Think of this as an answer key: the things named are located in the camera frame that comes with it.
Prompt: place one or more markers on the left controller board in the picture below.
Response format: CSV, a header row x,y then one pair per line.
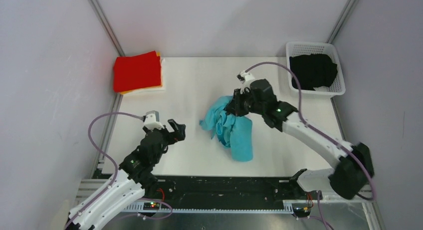
x,y
151,206

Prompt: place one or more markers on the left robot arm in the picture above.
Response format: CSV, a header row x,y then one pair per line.
x,y
133,179

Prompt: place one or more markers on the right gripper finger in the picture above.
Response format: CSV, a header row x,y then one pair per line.
x,y
239,97
233,107

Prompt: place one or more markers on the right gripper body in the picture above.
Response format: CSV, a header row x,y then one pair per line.
x,y
253,106

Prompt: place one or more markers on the aluminium frame rail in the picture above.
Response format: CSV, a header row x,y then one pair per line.
x,y
314,199

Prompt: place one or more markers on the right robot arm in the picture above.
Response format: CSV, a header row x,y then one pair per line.
x,y
351,166

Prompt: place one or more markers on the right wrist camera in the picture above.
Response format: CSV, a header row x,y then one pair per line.
x,y
246,79

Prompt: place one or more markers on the controller board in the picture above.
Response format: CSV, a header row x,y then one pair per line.
x,y
151,206
301,212

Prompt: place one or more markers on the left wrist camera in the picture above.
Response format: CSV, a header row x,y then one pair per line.
x,y
152,120

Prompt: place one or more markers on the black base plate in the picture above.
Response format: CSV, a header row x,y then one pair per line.
x,y
227,193

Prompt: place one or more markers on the white garment in basket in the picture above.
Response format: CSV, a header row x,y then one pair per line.
x,y
322,89

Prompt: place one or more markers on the white plastic basket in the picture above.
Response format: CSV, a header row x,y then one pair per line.
x,y
296,48

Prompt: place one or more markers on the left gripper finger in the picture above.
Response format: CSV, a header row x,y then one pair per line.
x,y
180,128
170,137

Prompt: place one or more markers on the cyan t-shirt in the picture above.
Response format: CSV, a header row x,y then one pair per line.
x,y
233,132

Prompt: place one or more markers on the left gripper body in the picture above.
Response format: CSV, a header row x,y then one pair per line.
x,y
164,145

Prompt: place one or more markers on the black t-shirt in basket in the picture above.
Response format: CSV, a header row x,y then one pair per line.
x,y
314,70

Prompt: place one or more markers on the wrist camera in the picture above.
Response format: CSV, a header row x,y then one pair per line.
x,y
246,79
152,120

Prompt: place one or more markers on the right controller board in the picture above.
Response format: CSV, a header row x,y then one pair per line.
x,y
301,212

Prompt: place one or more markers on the folded orange t-shirt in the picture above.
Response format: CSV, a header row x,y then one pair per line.
x,y
138,89

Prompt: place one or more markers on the folded white t-shirt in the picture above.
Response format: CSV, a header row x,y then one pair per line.
x,y
154,88

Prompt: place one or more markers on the folded red t-shirt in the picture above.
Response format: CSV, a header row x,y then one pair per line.
x,y
137,71

